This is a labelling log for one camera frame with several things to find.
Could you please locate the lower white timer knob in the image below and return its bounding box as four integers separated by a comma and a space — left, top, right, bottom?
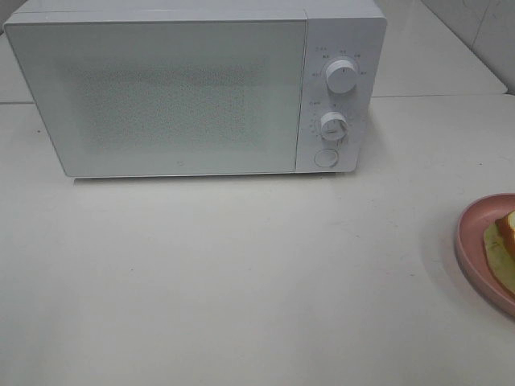
320, 112, 348, 142

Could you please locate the pink round plate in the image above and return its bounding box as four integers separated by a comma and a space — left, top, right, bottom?
455, 193, 514, 317

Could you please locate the round white door button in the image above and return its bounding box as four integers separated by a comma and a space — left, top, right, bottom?
314, 149, 339, 168

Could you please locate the white microwave door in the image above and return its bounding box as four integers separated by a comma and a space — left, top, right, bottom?
6, 21, 306, 178

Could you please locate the sandwich with lettuce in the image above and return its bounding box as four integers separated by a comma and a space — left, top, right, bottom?
483, 211, 514, 295

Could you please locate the upper white power knob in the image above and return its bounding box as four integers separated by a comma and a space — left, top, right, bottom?
325, 57, 358, 94

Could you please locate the white microwave oven body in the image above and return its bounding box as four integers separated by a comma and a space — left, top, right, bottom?
3, 1, 387, 178

